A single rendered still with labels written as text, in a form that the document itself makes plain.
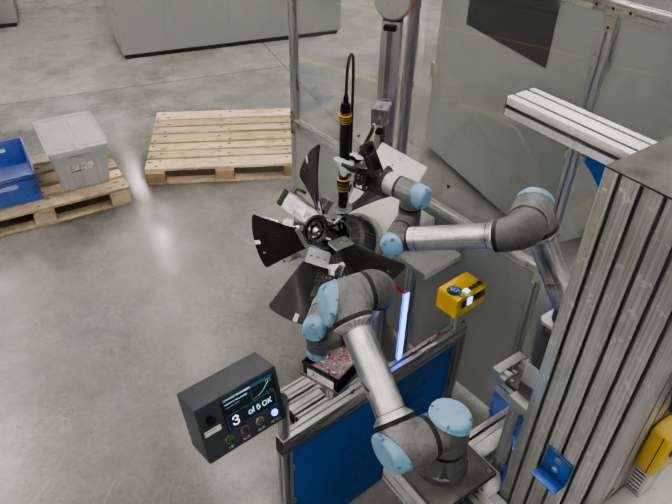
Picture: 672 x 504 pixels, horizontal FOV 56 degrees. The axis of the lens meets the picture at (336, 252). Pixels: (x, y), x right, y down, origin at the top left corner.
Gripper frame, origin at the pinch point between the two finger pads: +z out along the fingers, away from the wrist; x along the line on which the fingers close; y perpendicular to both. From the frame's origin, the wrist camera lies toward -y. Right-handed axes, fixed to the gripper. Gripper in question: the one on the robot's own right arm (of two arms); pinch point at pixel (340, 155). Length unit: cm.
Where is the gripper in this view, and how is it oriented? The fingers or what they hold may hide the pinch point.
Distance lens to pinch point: 216.0
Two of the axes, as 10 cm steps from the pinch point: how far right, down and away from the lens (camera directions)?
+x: 6.5, -4.5, 6.1
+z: -7.6, -4.1, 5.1
